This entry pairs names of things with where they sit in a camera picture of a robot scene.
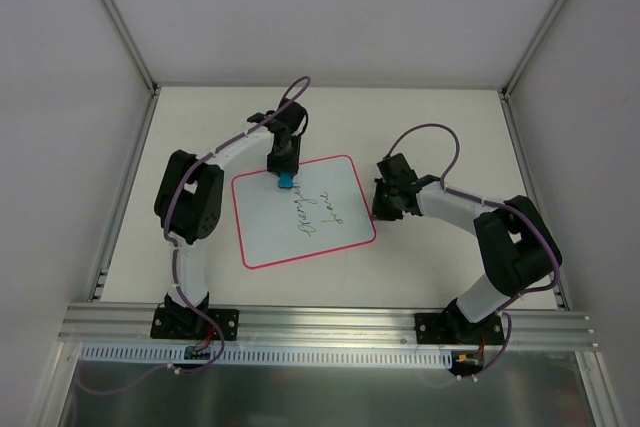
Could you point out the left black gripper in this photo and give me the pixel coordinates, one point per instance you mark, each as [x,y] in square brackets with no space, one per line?
[283,163]

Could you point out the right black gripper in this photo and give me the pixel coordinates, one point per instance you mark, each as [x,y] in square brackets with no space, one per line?
[385,200]

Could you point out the blue bone-shaped eraser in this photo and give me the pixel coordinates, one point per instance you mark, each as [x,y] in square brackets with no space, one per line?
[285,180]

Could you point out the pink framed whiteboard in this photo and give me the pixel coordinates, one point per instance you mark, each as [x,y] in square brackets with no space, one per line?
[325,211]

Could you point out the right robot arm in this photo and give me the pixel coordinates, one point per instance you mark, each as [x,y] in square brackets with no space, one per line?
[516,248]

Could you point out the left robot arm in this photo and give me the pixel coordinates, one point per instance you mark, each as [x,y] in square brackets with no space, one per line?
[189,199]

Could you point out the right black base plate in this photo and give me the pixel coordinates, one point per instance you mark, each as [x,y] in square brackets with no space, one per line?
[443,329]

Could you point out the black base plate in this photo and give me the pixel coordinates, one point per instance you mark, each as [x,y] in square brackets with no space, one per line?
[180,323]
[443,329]

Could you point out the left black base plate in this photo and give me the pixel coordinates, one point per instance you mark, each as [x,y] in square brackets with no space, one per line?
[180,323]

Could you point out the left aluminium frame post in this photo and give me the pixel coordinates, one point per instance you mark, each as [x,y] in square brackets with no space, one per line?
[113,226]

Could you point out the aluminium frame post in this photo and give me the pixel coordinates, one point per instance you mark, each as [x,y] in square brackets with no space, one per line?
[113,226]
[536,42]

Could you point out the white slotted cable duct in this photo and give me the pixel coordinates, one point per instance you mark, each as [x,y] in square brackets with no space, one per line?
[270,356]

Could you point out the aluminium mounting rail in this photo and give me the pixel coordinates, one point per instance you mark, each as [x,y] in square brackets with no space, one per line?
[532,330]

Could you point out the right aluminium frame post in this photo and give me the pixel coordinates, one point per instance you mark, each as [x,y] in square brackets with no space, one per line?
[536,42]

